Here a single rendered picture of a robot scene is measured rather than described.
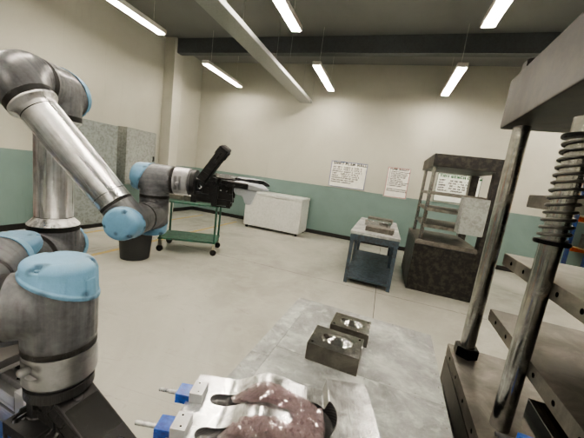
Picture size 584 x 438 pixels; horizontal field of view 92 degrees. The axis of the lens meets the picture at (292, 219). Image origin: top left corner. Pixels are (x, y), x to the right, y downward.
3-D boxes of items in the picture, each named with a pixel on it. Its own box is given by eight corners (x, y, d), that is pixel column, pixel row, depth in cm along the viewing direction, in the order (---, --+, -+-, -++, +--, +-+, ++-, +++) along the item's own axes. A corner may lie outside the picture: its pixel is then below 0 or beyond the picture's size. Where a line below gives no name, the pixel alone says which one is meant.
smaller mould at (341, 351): (304, 358, 110) (307, 341, 109) (315, 339, 124) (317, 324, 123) (355, 376, 103) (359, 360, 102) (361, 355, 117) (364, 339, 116)
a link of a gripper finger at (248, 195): (266, 207, 78) (235, 200, 79) (269, 185, 76) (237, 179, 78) (262, 209, 75) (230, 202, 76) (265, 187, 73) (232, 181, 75)
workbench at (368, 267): (341, 282, 428) (351, 224, 414) (355, 253, 607) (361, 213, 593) (389, 293, 408) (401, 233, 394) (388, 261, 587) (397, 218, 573)
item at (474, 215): (406, 293, 416) (435, 150, 384) (401, 265, 561) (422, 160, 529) (479, 310, 388) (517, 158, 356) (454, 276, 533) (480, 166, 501)
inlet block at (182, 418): (129, 441, 67) (129, 421, 66) (141, 422, 72) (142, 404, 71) (182, 450, 66) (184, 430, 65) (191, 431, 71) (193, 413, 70)
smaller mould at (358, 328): (328, 335, 128) (330, 323, 127) (334, 322, 140) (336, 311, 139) (366, 348, 122) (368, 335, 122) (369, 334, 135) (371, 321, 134)
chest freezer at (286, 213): (306, 232, 763) (310, 198, 748) (297, 237, 690) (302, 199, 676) (255, 222, 808) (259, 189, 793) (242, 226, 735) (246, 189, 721)
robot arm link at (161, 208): (124, 237, 72) (126, 194, 70) (143, 228, 83) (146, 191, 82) (155, 241, 73) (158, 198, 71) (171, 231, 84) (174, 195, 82)
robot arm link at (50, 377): (111, 337, 37) (38, 375, 30) (110, 368, 38) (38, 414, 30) (73, 321, 40) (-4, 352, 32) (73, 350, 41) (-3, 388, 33)
